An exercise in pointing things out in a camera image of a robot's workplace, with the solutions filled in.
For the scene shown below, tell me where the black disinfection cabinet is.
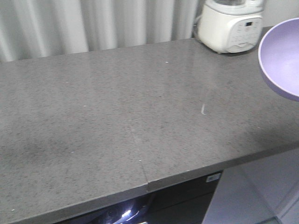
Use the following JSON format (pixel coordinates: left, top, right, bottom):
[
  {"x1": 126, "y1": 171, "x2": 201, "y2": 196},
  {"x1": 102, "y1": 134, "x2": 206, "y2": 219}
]
[{"x1": 63, "y1": 172, "x2": 222, "y2": 224}]

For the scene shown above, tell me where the white QR sticker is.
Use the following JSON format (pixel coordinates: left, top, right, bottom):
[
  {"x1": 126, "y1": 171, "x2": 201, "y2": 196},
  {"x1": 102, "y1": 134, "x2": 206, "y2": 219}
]
[{"x1": 206, "y1": 174, "x2": 221, "y2": 182}]

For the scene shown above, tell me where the purple plastic bowl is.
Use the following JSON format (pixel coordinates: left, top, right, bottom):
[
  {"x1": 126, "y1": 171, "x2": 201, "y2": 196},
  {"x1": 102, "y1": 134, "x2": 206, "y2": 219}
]
[{"x1": 258, "y1": 18, "x2": 299, "y2": 102}]

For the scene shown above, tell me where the white rice cooker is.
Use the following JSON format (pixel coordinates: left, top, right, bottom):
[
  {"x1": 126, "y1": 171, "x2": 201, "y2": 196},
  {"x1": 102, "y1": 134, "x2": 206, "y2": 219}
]
[{"x1": 193, "y1": 0, "x2": 265, "y2": 54}]

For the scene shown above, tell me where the white pleated curtain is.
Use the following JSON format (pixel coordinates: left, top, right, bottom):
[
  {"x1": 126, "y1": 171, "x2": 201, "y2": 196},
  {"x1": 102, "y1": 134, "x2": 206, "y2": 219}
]
[{"x1": 0, "y1": 0, "x2": 203, "y2": 62}]

